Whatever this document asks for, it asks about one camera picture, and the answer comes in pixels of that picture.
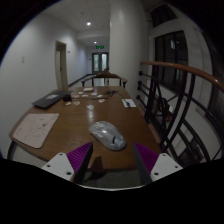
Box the wooden handrail black metal railing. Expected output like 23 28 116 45
136 60 224 168

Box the glass double door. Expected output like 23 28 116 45
91 51 110 74

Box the white marble-print mouse pad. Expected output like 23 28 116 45
12 112 60 150

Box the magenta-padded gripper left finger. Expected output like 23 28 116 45
41 141 94 185

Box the dark framed window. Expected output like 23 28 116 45
154 30 189 94

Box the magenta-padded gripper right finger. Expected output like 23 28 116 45
132 141 184 186

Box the wooden armchair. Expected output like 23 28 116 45
80 70 129 89

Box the black closed laptop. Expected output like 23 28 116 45
31 89 74 110

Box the open side doorway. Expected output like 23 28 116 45
54 40 69 90

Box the clear translucent computer mouse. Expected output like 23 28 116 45
88 120 127 151

